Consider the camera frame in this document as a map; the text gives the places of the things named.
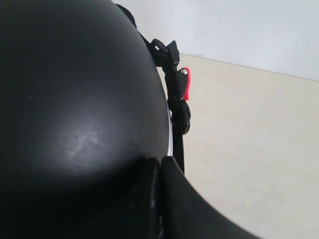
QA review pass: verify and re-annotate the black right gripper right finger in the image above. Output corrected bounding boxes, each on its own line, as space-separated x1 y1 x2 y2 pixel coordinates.
161 157 254 239

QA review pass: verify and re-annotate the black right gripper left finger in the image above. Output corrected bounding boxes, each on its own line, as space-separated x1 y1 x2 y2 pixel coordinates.
94 156 160 239

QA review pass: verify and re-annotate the black helmet with visor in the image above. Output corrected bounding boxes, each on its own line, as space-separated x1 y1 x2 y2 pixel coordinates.
0 0 193 239

